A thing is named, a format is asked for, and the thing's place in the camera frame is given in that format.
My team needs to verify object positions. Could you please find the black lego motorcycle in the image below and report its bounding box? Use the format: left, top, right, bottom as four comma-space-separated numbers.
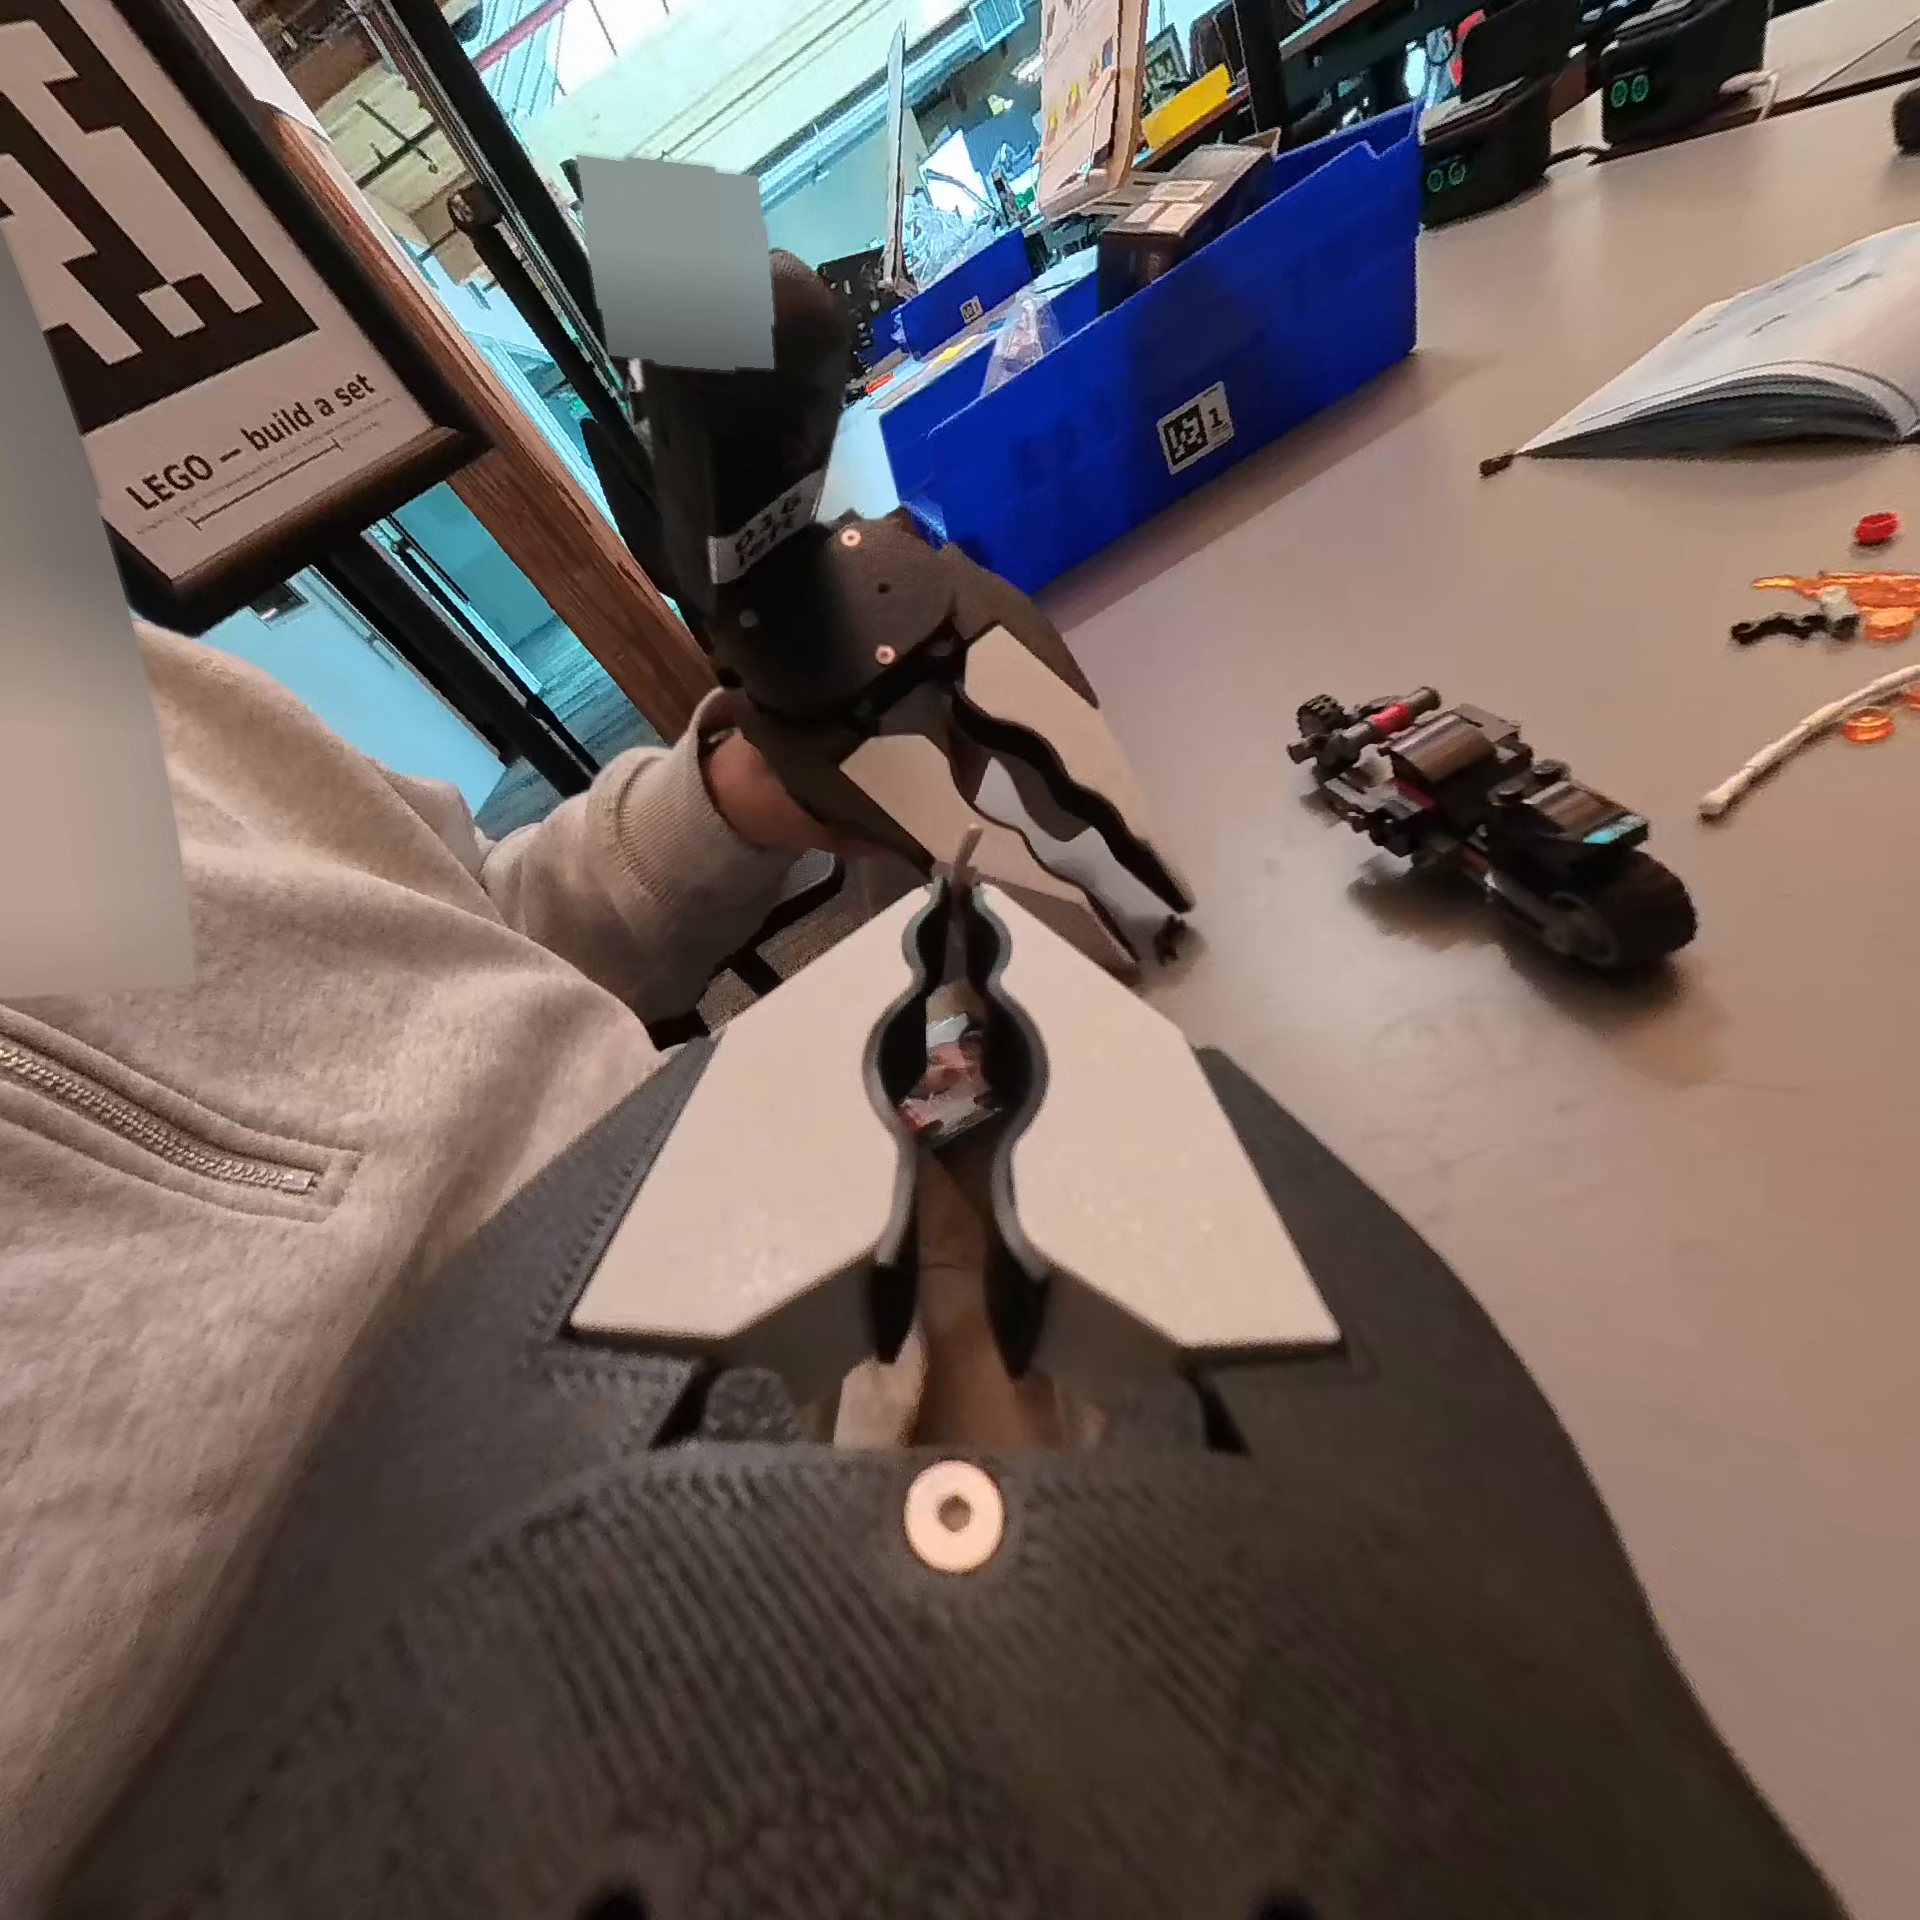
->
1286, 685, 1702, 973

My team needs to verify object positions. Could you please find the instruction booklet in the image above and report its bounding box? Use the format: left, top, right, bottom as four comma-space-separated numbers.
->
1515, 224, 1920, 462

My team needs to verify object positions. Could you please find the person's left hand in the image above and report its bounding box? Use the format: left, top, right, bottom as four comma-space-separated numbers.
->
706, 697, 844, 855

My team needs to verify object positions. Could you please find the blue plastic bin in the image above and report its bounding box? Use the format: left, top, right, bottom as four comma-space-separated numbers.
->
878, 101, 1423, 596
893, 239, 1042, 364

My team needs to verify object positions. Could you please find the black charging case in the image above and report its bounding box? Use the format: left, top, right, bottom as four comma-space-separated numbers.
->
1594, 8, 1777, 148
1416, 88, 1558, 228

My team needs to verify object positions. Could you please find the clear plastic bag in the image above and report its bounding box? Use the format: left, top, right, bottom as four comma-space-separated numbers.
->
981, 290, 1085, 401

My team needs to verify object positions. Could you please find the orange lego flame piece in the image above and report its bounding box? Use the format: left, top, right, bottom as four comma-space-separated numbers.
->
1754, 567, 1920, 643

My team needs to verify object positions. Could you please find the white lego chain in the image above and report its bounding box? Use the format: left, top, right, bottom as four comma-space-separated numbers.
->
1696, 667, 1920, 819

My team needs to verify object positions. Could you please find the dark cardboard box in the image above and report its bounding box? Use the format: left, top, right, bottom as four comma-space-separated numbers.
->
1094, 141, 1281, 314

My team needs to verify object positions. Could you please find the wooden post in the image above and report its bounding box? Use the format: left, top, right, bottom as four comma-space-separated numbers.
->
254, 106, 723, 749

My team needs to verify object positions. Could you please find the person's left forearm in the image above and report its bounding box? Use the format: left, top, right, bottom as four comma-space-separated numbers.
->
479, 733, 803, 1029

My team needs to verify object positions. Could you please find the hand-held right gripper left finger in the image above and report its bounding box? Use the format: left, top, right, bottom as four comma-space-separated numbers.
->
567, 882, 953, 1365

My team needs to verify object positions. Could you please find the person's grey sweater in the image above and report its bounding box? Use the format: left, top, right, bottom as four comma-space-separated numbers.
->
0, 622, 709, 1906

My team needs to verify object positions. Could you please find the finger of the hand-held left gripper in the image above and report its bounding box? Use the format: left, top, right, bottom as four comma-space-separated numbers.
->
836, 733, 1151, 986
951, 637, 1199, 921

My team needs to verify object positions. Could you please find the tan board on stand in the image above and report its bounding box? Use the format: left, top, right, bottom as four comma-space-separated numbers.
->
1036, 0, 1151, 223

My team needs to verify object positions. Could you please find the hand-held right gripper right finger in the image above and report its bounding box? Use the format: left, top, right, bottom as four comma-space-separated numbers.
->
956, 884, 1346, 1377

